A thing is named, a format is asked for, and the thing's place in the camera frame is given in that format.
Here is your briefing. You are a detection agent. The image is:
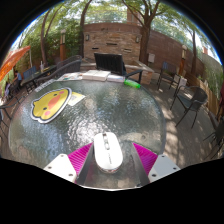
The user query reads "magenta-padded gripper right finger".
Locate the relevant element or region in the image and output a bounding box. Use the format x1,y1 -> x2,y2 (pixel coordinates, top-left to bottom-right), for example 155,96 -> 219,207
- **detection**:
130,142 -> 183,186

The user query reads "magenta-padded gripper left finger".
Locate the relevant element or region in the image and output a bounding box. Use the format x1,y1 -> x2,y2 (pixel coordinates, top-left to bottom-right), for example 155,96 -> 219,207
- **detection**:
43,142 -> 95,184

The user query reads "white computer mouse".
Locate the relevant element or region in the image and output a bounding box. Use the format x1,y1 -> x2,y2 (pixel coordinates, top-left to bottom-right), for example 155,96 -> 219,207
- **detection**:
93,131 -> 124,174

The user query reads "yellow duck-shaped mouse pad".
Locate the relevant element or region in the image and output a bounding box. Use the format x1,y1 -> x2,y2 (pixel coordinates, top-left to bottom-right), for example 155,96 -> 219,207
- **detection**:
30,87 -> 73,124

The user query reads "yellow printed card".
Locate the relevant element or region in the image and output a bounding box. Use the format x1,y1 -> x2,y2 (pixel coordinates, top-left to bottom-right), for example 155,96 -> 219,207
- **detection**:
67,91 -> 87,107

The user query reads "black wicker garden chair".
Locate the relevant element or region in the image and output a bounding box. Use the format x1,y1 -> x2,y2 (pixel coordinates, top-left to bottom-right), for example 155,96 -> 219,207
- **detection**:
169,85 -> 209,129

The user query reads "white bag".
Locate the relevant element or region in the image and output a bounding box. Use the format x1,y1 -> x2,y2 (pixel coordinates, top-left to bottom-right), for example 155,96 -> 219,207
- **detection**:
178,76 -> 188,91

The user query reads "green tube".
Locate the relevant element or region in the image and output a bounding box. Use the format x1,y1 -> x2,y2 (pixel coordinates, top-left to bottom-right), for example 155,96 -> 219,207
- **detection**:
123,79 -> 142,90

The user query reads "red closed parasol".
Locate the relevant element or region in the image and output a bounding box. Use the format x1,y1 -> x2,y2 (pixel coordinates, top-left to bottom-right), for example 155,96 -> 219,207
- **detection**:
218,81 -> 224,118

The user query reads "colourful printed sheet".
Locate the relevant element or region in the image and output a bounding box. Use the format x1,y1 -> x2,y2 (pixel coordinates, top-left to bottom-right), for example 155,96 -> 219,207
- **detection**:
57,72 -> 84,82

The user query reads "dark round garden table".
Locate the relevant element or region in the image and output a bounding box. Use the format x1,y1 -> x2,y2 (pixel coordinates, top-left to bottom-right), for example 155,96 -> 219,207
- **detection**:
20,64 -> 58,94

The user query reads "dark wicker armchair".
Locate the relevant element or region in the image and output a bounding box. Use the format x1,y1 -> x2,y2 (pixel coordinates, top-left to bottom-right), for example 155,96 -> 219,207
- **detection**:
34,60 -> 83,88
56,54 -> 83,69

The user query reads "dark slatted garden chair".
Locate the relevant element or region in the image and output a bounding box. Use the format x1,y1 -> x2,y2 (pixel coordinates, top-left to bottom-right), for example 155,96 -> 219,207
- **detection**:
156,60 -> 183,93

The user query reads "large white box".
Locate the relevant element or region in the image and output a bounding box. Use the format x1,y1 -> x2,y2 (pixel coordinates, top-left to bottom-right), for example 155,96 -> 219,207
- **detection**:
81,69 -> 112,82

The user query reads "small flat white box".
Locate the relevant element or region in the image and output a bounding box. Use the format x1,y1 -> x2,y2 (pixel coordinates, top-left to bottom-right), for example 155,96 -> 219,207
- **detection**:
106,74 -> 126,84

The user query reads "person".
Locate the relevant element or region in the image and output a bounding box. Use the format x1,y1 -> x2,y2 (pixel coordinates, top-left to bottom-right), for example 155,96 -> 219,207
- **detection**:
13,69 -> 23,84

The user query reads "blue garden chair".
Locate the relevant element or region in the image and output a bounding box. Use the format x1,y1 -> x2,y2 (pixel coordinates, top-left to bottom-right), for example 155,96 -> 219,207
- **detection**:
21,65 -> 37,81

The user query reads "orange canopy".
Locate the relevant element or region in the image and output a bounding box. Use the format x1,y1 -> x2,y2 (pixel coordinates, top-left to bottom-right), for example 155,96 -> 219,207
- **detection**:
0,45 -> 32,83

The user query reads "wooden lamp post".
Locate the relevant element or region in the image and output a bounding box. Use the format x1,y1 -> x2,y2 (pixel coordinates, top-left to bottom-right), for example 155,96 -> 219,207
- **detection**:
179,44 -> 188,76
59,28 -> 67,62

